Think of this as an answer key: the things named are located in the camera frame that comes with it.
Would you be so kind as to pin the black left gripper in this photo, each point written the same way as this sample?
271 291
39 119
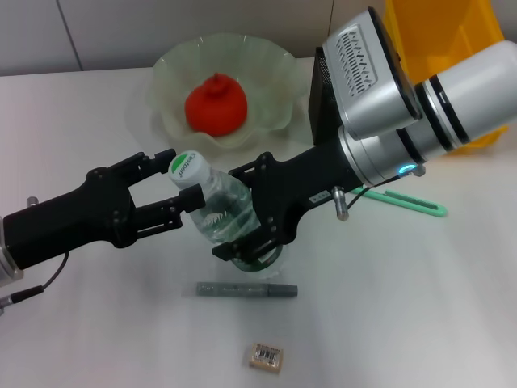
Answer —
72 218

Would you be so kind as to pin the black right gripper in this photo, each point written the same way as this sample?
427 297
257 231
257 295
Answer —
299 182

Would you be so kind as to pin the clear water bottle green label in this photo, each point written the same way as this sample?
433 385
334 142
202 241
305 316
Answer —
222 202

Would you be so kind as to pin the silver glitter marker pen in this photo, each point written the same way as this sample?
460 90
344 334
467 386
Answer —
242 290

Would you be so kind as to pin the black mesh pen holder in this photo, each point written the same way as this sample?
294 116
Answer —
321 117

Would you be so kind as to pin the green glass fruit bowl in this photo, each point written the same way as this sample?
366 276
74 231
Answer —
262 72

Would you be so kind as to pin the beige eraser with barcode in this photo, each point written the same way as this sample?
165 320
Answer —
265 355

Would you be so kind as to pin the mint green utility knife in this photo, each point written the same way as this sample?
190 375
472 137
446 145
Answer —
408 201

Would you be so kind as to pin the yellow plastic bin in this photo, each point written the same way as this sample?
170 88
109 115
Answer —
440 36

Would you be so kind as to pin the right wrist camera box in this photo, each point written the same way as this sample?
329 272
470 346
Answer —
363 72

